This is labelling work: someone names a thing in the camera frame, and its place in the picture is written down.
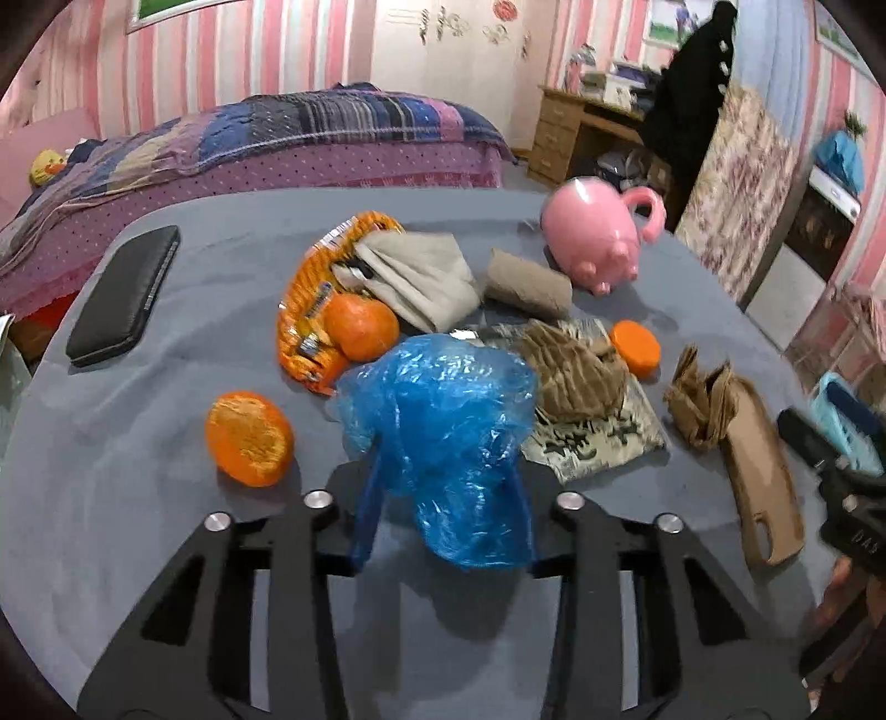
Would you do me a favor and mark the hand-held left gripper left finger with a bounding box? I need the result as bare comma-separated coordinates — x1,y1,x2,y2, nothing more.
76,462,390,720

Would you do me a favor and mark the beige rolled cloth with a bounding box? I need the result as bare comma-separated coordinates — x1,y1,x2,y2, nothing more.
482,248,574,320

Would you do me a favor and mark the blue cloth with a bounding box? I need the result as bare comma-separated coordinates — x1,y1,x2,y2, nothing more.
817,114,866,195

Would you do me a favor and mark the striped quilt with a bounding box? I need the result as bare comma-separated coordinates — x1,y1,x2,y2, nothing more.
0,83,509,236

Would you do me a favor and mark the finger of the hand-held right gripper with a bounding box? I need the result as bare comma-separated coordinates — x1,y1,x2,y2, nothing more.
776,407,842,475
826,382,886,451

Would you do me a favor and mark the small framed picture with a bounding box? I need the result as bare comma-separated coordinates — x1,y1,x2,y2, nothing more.
643,0,700,49

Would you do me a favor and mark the half orange peel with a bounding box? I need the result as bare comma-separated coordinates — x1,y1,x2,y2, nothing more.
205,392,295,487

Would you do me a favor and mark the yellow duck plush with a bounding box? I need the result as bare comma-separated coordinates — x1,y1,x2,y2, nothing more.
29,148,68,188

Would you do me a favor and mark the blue plastic bag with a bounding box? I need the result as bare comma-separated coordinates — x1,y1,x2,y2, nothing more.
327,333,539,572

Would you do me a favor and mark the black and white patterned packet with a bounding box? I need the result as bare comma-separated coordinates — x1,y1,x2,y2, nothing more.
477,318,671,484

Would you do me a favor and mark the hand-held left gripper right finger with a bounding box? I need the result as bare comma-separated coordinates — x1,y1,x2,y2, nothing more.
524,462,812,720

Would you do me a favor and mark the framed landscape picture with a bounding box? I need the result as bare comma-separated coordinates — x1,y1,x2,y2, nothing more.
125,0,209,34

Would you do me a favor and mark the light blue basket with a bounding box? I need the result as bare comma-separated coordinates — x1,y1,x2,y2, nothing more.
808,372,886,479

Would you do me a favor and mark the pink pig mug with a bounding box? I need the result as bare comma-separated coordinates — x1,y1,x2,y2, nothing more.
540,176,667,297

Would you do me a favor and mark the wooden desk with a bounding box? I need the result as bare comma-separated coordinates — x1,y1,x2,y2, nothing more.
529,86,676,209

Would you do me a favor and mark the black case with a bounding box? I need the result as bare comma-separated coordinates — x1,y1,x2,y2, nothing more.
65,225,182,368

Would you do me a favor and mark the grey cloth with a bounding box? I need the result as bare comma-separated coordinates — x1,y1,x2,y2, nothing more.
332,230,482,335

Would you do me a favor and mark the brown corrugated paper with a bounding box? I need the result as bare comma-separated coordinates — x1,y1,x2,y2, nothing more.
521,322,631,423

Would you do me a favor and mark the whole orange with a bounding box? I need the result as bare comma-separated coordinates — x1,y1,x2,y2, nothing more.
322,294,401,362

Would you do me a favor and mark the bed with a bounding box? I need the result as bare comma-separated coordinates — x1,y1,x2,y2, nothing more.
0,83,519,326

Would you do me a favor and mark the white wardrobe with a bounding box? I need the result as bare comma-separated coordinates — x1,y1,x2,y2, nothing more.
370,0,555,150

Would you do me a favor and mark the orange snack packet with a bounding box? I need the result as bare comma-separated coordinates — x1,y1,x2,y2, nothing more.
277,212,406,395

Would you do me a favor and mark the person's right hand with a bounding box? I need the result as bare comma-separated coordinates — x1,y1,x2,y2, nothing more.
799,554,886,688

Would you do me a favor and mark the white box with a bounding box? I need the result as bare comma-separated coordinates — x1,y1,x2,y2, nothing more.
609,59,662,105

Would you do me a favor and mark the black coat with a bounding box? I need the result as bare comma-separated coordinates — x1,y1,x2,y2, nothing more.
640,0,738,233

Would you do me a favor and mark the pink headboard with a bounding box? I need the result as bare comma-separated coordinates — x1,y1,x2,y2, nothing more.
0,107,101,229

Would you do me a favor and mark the floral curtain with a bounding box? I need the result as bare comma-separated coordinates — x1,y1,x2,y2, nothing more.
674,79,804,306

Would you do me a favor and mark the brown cardboard piece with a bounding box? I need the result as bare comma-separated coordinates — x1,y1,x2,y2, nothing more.
718,377,807,570

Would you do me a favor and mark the small orange cap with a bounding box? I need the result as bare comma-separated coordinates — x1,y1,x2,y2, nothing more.
609,320,662,380

